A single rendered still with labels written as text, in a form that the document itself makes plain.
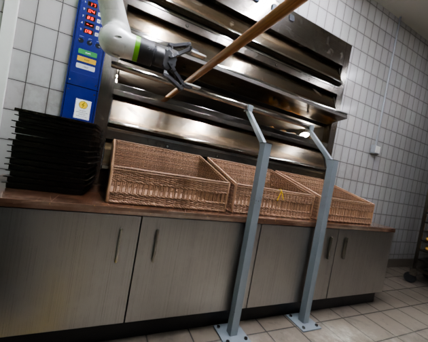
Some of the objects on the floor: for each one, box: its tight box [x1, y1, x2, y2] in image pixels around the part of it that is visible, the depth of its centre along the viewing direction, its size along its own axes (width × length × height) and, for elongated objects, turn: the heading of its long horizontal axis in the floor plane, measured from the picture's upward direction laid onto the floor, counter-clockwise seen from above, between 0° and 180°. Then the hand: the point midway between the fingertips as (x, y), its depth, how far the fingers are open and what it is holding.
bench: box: [0, 174, 395, 342], centre depth 145 cm, size 56×242×58 cm, turn 32°
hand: (200, 72), depth 102 cm, fingers open, 13 cm apart
